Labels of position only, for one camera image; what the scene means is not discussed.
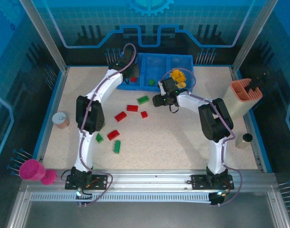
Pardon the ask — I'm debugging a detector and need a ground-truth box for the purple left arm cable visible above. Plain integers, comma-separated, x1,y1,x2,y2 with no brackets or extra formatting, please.
61,43,137,207

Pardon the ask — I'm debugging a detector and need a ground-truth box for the aluminium front rail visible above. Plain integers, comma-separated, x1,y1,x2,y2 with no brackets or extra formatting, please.
19,169,278,193

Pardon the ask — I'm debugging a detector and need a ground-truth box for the slotted grey cable duct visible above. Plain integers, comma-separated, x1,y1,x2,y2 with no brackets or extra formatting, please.
29,192,213,203

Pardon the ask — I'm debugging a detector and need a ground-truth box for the aluminium frame post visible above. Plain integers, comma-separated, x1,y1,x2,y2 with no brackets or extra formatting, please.
231,0,279,73
19,0,70,73

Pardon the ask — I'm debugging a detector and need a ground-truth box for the black controller box with LED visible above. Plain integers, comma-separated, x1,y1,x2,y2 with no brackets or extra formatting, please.
75,187,93,207
209,190,225,207

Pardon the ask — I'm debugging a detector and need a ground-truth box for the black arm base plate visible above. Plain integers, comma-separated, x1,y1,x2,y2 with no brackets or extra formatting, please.
65,174,112,190
191,174,235,190

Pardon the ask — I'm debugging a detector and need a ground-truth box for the beige holder with salmon rim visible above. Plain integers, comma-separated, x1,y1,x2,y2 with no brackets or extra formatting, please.
220,78,263,120

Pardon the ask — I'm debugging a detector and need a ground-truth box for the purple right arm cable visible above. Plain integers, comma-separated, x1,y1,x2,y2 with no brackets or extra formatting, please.
159,68,243,207

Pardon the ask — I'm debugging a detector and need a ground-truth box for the magenta goblet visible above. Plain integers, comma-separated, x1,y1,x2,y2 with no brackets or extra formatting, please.
19,159,57,186

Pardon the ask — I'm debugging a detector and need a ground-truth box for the small tan cup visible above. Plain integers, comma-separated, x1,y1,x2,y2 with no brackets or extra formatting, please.
51,112,71,130

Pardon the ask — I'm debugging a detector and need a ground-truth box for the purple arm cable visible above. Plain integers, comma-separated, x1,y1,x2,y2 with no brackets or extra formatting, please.
159,68,243,207
61,43,137,207

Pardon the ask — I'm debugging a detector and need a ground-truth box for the black tool in holder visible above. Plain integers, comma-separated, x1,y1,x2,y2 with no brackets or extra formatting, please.
245,72,270,95

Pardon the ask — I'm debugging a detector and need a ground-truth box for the beige bottle with black cap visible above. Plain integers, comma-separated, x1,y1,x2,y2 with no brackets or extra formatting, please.
234,133,254,150

